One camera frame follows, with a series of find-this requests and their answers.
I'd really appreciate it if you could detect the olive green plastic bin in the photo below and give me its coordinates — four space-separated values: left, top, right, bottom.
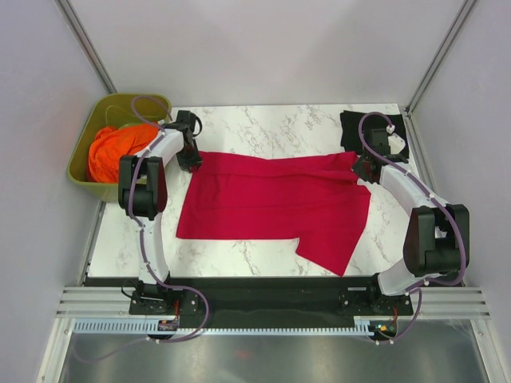
67 93 172 203

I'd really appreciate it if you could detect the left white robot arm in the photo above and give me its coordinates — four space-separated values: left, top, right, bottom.
118 110 203 314

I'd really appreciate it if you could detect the left aluminium frame post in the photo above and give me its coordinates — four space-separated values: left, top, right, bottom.
54 0 117 94

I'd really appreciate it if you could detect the folded black t shirt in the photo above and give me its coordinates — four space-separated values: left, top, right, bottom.
339 111 410 160

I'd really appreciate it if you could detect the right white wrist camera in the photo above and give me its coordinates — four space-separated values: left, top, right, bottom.
386 125 406 155

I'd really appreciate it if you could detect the orange t shirt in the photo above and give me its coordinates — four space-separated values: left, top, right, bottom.
86 124 160 184

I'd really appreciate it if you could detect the magenta red t shirt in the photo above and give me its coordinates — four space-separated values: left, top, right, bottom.
176 152 370 276

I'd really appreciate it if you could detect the aluminium frame post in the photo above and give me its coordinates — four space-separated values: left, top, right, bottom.
54 0 117 94
404 0 478 116

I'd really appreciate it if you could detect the white slotted cable duct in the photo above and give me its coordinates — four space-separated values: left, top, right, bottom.
73 317 398 338

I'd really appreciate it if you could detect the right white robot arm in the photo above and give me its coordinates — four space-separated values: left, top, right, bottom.
352 128 469 314

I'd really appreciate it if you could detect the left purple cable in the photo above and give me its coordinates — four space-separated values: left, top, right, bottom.
129 95 212 344

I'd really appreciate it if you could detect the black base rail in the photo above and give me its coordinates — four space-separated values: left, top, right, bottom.
85 276 414 327

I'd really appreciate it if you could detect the right aluminium frame post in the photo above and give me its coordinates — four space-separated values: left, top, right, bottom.
404 0 478 116

